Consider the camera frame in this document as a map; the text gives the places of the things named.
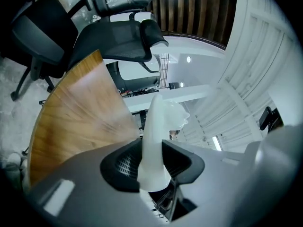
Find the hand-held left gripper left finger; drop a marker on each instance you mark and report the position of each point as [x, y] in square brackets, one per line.
[82, 197]

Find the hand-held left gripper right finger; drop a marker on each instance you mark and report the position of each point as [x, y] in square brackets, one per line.
[225, 185]

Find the white tube light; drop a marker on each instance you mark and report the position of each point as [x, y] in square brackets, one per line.
[216, 142]

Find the person's white shoe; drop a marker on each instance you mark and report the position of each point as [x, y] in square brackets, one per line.
[15, 162]

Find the round ceiling light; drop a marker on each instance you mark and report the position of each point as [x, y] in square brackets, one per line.
[181, 84]
[188, 59]

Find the black speaker box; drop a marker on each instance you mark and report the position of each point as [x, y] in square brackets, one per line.
[174, 86]

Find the grey rounded armchair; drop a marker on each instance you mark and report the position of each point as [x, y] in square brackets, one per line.
[139, 81]

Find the black mesh office chair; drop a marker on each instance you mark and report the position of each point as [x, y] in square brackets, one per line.
[118, 39]

